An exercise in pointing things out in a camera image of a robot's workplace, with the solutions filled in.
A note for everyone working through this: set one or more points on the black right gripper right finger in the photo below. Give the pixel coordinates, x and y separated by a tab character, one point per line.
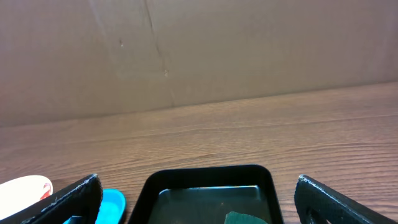
316	203

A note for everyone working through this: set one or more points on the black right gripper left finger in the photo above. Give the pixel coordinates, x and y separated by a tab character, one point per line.
79	201

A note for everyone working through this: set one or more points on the black water tray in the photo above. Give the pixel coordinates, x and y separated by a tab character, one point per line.
207	195

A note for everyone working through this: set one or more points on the teal plastic tray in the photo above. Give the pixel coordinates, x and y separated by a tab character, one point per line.
112	207

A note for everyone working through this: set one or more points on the green yellow sponge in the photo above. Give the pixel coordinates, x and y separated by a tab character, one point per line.
240	218

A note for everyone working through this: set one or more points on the white plate with sauce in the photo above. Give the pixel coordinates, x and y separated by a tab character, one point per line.
20	193

